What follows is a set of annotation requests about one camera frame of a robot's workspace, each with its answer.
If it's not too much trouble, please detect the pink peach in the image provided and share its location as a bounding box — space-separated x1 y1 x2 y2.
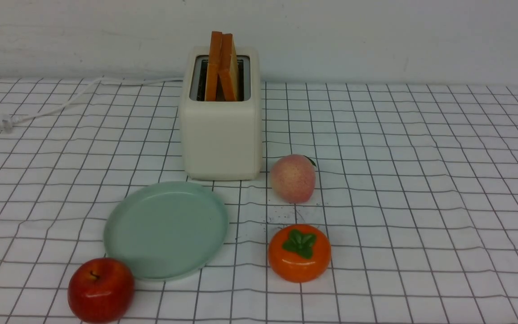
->
269 154 317 204

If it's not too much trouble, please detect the toast slice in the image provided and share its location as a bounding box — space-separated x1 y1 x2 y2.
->
204 31 223 101
218 33 239 101

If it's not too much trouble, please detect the light green plate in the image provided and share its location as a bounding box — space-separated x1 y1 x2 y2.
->
103 182 229 281

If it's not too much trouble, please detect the cream white toaster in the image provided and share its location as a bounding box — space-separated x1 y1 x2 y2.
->
178 46 264 181

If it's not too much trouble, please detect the orange persimmon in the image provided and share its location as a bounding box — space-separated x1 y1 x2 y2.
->
267 224 332 283

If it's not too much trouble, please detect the white checkered tablecloth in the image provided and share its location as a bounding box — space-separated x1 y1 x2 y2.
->
0 78 518 324

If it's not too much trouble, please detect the red apple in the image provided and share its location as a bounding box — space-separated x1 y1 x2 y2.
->
67 257 135 324

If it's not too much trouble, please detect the white power cord with plug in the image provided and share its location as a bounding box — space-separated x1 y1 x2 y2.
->
0 77 184 134

